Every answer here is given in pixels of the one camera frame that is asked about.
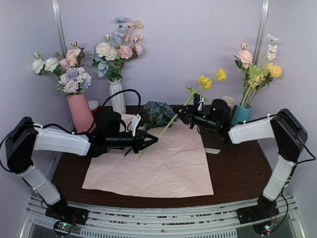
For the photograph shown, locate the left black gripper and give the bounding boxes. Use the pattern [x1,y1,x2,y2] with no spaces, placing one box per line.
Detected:
[106,129,158,154]

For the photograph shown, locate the blue hydrangea stem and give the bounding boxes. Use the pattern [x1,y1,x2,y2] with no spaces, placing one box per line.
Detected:
[123,100,182,157]

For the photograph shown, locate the small yellow flower stem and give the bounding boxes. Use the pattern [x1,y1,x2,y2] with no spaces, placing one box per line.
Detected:
[139,68,227,158]

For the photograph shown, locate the pink wrapping paper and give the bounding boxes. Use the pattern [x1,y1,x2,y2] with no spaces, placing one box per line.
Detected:
[82,120,214,198]

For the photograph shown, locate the cream printed ribbon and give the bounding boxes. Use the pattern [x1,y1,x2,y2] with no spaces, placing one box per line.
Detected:
[205,148,221,155]

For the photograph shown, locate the pink peony stem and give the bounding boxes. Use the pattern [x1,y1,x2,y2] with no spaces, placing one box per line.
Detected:
[234,43,253,106]

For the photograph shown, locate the cream yellow rose stem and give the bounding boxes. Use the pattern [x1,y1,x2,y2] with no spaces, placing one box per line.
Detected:
[240,63,282,109]

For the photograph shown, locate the white carnation stem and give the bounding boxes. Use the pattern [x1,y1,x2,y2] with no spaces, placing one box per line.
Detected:
[247,32,280,100]

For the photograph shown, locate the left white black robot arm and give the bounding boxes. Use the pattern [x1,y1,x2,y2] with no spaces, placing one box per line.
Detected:
[1,112,158,226]

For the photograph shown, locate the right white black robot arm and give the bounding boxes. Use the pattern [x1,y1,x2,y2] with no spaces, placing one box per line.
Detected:
[174,94,308,224]

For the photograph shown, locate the white ribbed vase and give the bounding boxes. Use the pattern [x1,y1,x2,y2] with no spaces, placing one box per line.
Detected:
[109,79,126,114]

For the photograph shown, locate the teal vase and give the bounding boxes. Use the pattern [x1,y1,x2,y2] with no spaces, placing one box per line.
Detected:
[231,103,252,125]

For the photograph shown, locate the pink vase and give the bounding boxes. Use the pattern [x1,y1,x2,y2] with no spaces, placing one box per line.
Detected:
[67,93,96,132]

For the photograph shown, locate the pastel flowers in white vase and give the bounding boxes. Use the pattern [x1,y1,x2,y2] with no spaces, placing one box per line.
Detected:
[90,16,144,82]

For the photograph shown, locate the pastel flowers in pink vase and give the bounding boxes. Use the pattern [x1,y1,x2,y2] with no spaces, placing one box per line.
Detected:
[32,41,92,97]

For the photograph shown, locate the cream floral mug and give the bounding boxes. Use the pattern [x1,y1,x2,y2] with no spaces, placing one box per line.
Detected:
[221,96,236,116]

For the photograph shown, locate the red white bowl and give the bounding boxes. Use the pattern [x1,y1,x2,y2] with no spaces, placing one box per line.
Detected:
[88,100,100,115]

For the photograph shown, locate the left round status board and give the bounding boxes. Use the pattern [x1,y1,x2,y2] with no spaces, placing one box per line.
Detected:
[53,221,75,237]

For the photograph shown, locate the round status board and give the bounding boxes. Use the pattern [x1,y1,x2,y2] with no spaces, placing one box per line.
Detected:
[53,221,75,237]
[252,219,280,237]

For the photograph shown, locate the right round status board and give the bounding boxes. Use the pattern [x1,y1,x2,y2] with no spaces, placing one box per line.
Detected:
[252,219,280,237]

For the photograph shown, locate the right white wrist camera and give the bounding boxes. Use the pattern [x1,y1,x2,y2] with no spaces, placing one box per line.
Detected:
[194,94,205,112]

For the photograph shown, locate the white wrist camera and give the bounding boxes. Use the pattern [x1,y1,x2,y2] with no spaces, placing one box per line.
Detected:
[128,114,142,137]
[194,94,205,112]

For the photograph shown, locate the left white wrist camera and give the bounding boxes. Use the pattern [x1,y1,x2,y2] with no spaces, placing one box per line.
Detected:
[128,114,142,137]

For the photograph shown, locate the left black cable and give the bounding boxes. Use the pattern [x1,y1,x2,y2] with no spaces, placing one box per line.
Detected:
[34,88,142,136]

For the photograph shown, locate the aluminium rail base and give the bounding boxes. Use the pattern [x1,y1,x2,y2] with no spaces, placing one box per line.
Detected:
[19,194,308,238]

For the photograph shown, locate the right aluminium post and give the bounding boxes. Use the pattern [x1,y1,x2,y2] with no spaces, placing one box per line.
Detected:
[252,0,270,65]

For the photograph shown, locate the aluminium post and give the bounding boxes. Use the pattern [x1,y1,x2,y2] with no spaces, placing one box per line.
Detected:
[252,0,270,65]
[52,0,67,56]

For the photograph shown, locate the left aluminium post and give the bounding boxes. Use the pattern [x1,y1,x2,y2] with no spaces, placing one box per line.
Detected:
[52,0,67,56]

